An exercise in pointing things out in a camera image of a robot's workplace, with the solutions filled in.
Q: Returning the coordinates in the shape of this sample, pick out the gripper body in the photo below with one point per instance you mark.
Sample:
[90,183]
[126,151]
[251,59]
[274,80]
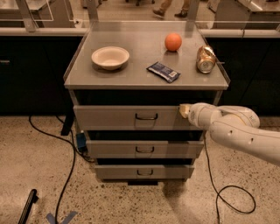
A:
[194,115]

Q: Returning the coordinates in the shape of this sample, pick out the grey top drawer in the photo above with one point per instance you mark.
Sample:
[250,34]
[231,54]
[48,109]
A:
[131,118]

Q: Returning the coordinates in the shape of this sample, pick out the grey drawer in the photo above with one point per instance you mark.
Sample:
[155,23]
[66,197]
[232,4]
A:
[115,172]
[143,149]
[131,118]

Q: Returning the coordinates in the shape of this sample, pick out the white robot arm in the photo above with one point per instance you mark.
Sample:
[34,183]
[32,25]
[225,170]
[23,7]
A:
[235,127]

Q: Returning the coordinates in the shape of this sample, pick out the grey metal drawer cabinet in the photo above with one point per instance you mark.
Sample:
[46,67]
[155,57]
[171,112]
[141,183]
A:
[132,84]

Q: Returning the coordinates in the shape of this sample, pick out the grey middle drawer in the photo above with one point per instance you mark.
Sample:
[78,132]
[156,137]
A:
[143,149]

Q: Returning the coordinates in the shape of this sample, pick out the grey bottom drawer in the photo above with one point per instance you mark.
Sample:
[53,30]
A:
[115,172]

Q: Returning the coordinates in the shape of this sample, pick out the blue snack packet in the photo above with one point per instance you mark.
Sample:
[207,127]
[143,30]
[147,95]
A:
[164,72]

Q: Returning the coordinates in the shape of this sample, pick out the crushed gold soda can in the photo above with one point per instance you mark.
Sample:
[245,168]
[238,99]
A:
[206,59]

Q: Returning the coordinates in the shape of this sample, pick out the orange fruit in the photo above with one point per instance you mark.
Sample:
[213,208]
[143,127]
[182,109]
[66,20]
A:
[173,42]

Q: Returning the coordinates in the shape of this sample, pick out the white bowl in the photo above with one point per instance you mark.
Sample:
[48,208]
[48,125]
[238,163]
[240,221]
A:
[110,57]

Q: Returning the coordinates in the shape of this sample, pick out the blue box behind cabinet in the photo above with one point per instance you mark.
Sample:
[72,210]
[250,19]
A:
[81,142]

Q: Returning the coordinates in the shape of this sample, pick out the black bar on floor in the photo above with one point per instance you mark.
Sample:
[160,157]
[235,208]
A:
[32,199]

